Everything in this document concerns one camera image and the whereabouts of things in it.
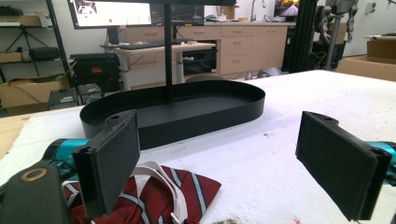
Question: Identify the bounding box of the black metal post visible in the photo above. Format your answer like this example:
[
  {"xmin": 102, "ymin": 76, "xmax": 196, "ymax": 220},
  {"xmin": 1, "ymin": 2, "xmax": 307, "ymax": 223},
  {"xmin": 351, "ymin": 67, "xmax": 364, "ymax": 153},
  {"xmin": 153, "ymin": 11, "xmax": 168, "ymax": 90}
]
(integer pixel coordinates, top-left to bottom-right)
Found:
[{"xmin": 289, "ymin": 0, "xmax": 318, "ymax": 74}]

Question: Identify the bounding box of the metal faucet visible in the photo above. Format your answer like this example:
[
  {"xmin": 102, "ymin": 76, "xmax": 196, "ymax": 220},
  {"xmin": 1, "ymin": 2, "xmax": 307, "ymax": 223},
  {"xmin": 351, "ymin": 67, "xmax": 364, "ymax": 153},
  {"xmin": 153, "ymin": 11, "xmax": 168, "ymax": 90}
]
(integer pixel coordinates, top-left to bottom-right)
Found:
[{"xmin": 250, "ymin": 0, "xmax": 267, "ymax": 22}]

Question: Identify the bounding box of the red striped cloth bag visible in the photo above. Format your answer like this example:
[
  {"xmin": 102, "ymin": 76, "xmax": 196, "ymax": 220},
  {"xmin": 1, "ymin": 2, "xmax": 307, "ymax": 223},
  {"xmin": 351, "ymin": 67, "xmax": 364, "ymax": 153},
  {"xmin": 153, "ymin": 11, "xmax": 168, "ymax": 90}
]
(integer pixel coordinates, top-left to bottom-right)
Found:
[{"xmin": 62, "ymin": 160, "xmax": 222, "ymax": 224}]

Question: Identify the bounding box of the large cardboard box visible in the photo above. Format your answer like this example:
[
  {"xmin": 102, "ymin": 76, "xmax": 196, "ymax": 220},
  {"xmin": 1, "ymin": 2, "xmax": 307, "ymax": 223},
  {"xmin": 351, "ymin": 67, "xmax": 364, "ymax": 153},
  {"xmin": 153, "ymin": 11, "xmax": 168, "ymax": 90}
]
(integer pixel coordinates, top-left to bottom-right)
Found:
[{"xmin": 335, "ymin": 34, "xmax": 396, "ymax": 82}]

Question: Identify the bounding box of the computer monitor with white screen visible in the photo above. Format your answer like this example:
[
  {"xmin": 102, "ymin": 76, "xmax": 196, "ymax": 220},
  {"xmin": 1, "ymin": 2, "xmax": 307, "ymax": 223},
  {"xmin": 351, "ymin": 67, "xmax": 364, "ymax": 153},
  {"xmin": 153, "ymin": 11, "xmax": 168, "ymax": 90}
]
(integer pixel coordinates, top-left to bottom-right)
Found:
[{"xmin": 67, "ymin": 0, "xmax": 153, "ymax": 30}]

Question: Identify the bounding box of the black flat device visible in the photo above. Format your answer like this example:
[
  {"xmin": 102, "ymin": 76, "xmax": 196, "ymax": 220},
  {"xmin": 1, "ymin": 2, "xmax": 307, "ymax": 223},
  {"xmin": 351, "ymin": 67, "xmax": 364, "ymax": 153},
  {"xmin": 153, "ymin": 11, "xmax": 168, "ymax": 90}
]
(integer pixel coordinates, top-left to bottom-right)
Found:
[{"xmin": 47, "ymin": 88, "xmax": 78, "ymax": 110}]

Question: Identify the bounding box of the black shelf rack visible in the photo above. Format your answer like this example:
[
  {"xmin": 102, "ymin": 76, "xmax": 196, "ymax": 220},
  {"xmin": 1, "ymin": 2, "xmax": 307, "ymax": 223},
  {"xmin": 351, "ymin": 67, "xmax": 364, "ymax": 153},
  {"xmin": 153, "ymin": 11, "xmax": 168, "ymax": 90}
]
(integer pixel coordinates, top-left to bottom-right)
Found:
[{"xmin": 0, "ymin": 0, "xmax": 73, "ymax": 85}]

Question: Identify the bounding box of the black equipment case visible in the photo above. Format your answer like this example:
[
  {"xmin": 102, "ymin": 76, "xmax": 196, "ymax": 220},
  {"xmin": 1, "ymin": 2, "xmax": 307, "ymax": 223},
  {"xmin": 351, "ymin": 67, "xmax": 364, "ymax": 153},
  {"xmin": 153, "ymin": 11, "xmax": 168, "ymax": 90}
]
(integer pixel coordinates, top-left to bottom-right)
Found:
[{"xmin": 69, "ymin": 52, "xmax": 121, "ymax": 92}]

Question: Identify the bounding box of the black oval tray stand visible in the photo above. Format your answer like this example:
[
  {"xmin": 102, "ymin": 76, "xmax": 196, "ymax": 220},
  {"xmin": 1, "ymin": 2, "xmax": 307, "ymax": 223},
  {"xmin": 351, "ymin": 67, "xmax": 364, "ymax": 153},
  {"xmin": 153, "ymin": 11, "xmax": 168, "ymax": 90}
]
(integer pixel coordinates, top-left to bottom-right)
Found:
[{"xmin": 79, "ymin": 0, "xmax": 266, "ymax": 151}]

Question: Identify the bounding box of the grey metal stand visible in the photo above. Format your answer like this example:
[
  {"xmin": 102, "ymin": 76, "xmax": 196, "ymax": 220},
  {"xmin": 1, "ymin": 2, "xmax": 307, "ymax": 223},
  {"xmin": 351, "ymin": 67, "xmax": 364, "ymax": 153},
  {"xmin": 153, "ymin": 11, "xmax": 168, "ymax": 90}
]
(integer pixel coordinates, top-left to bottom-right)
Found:
[{"xmin": 321, "ymin": 0, "xmax": 359, "ymax": 71}]

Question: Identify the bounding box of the black bag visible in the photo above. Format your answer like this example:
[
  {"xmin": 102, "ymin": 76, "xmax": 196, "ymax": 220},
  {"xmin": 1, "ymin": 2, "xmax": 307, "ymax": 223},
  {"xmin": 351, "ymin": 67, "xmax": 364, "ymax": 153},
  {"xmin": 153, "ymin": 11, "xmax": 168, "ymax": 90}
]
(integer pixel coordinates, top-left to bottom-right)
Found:
[{"xmin": 28, "ymin": 46, "xmax": 61, "ymax": 63}]

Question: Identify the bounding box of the computer monitor with dark screen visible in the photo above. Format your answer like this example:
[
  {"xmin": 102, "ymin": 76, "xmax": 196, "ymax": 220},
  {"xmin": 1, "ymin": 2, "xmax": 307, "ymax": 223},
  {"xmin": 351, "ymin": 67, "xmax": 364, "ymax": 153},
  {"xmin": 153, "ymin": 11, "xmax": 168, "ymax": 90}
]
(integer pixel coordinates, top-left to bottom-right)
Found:
[{"xmin": 150, "ymin": 3, "xmax": 205, "ymax": 27}]

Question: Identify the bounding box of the open cardboard box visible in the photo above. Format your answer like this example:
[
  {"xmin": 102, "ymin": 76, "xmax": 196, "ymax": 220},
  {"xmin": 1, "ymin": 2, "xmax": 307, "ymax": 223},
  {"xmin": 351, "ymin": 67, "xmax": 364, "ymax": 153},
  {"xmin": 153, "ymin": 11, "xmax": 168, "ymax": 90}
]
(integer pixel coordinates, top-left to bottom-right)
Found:
[{"xmin": 0, "ymin": 74, "xmax": 70, "ymax": 116}]

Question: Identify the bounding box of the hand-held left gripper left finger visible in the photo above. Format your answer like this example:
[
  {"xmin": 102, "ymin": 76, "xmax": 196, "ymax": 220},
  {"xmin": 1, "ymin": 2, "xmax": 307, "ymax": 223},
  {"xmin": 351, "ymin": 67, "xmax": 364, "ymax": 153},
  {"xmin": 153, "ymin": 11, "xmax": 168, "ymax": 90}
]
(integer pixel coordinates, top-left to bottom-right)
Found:
[{"xmin": 43, "ymin": 109, "xmax": 141, "ymax": 218}]

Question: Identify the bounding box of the beige cabinet with drawers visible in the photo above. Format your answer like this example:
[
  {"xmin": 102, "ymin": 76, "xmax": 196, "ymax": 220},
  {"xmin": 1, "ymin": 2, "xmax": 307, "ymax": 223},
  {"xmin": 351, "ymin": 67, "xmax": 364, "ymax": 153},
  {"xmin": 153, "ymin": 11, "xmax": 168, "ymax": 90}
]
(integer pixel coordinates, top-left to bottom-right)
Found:
[{"xmin": 124, "ymin": 21, "xmax": 289, "ymax": 78}]

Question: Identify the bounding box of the small monitor with bright picture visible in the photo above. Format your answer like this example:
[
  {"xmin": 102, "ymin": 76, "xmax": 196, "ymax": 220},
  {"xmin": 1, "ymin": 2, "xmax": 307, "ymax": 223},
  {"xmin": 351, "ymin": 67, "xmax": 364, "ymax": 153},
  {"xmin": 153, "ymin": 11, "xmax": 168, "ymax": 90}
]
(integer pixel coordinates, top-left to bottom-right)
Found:
[{"xmin": 274, "ymin": 0, "xmax": 301, "ymax": 18}]

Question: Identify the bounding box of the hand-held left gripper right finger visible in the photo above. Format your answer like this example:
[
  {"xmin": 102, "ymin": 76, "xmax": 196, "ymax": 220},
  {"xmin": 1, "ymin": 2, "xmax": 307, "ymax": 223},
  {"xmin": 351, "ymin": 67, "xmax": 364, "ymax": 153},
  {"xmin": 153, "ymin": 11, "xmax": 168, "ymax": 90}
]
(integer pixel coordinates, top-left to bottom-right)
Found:
[{"xmin": 294, "ymin": 110, "xmax": 396, "ymax": 222}]

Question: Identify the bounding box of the light wooden desk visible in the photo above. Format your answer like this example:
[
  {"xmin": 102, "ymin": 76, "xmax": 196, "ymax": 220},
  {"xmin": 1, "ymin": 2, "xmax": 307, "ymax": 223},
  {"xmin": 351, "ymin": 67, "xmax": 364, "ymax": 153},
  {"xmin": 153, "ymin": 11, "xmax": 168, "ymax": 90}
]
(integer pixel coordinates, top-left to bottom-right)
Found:
[{"xmin": 100, "ymin": 41, "xmax": 217, "ymax": 91}]

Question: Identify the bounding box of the white table cover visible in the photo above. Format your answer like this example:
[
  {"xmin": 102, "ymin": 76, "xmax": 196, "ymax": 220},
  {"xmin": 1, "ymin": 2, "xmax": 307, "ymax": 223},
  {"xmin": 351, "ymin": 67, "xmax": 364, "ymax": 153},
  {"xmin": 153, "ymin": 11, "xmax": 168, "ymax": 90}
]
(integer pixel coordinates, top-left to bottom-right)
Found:
[{"xmin": 0, "ymin": 69, "xmax": 396, "ymax": 224}]

